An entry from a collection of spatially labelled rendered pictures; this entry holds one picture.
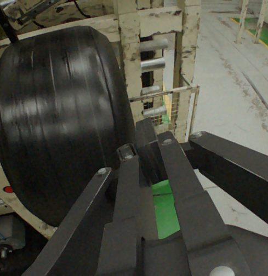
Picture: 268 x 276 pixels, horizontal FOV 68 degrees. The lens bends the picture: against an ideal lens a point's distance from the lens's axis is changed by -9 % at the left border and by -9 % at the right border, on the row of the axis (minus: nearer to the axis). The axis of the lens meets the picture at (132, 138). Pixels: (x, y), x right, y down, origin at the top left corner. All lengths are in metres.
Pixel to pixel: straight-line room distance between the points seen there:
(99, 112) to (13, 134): 0.17
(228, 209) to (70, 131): 1.65
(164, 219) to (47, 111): 1.49
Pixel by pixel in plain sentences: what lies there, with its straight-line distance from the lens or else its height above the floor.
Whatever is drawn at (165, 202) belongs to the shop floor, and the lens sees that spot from 1.85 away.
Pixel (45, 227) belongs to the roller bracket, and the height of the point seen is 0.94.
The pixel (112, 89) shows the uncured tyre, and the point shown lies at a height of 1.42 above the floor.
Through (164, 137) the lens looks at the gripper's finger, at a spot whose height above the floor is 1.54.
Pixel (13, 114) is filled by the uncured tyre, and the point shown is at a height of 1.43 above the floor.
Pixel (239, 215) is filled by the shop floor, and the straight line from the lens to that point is 1.93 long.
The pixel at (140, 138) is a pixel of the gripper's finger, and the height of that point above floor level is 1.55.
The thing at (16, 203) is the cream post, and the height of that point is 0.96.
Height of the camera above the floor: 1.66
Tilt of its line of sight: 47 degrees down
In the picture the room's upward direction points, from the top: 6 degrees counter-clockwise
